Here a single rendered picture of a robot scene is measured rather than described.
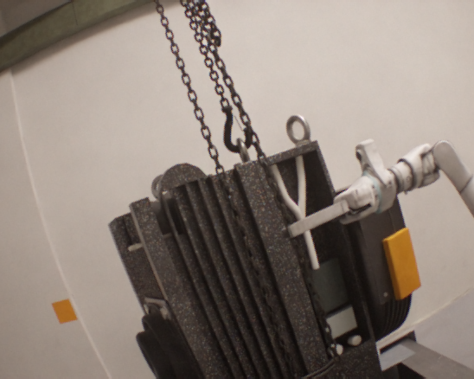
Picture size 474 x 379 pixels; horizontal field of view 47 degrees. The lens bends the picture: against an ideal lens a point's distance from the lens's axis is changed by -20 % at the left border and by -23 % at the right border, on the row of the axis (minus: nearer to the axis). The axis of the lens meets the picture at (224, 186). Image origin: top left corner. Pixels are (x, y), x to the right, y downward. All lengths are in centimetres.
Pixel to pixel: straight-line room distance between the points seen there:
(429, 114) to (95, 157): 151
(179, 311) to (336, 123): 153
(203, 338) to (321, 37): 174
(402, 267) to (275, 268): 31
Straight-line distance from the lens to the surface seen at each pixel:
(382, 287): 143
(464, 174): 130
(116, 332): 266
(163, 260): 133
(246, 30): 273
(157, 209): 138
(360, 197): 115
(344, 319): 150
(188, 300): 136
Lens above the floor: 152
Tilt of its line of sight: 3 degrees up
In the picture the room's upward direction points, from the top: 20 degrees counter-clockwise
